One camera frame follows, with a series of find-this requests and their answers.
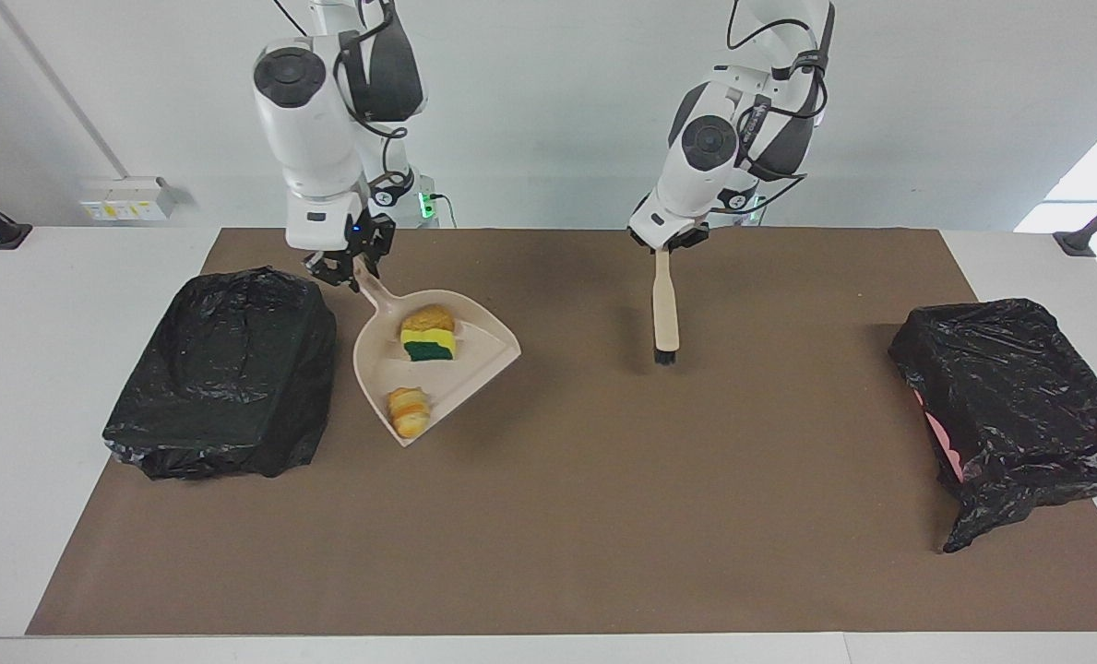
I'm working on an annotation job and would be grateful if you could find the brown paper table mat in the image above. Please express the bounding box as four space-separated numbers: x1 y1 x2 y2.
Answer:
27 228 1097 637

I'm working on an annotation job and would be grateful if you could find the pink bin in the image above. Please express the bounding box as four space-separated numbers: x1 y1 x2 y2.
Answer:
912 387 966 485

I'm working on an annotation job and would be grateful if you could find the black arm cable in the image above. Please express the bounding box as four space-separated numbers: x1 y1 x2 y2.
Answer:
269 0 420 185
707 0 833 220

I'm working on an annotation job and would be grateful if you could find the beige plastic dustpan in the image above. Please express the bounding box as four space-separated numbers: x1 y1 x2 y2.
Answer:
352 258 522 449

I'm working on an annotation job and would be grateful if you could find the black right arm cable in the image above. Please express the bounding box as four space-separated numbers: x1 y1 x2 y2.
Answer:
269 0 420 185

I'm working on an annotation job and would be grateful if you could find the black plastic trash bag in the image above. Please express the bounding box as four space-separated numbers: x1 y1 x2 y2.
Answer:
888 297 1097 554
102 266 338 480

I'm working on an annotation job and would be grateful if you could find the white wall socket box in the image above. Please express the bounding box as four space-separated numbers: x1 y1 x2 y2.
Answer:
79 175 178 222

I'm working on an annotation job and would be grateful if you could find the yellow sponge piece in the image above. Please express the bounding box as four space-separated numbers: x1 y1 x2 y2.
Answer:
400 327 458 363

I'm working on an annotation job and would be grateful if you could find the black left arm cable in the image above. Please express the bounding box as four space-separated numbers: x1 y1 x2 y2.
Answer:
707 0 833 220

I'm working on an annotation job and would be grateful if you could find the brown bread roll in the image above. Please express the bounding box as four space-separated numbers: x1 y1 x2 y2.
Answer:
400 304 456 335

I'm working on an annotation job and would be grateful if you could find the grey wall conduit pipe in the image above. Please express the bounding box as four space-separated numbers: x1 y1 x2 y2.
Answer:
0 0 134 181

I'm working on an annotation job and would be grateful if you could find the beige brush with black bristles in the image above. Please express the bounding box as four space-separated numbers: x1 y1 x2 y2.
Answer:
651 247 681 366

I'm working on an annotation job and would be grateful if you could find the orange striped bread piece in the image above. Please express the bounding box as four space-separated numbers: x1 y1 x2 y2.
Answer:
388 387 432 439

